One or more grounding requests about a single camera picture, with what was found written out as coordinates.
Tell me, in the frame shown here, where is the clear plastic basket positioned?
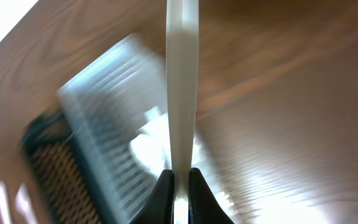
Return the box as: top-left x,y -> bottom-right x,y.
59,35 -> 232,223

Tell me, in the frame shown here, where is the white spoon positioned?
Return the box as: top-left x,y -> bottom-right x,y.
129,105 -> 204,178
165,0 -> 200,200

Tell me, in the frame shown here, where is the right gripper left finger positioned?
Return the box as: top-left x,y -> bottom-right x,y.
131,169 -> 175,224

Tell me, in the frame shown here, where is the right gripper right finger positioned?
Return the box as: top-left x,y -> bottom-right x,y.
188,167 -> 234,224

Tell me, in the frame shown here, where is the black plastic basket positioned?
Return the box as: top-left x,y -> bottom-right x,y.
21,111 -> 116,223

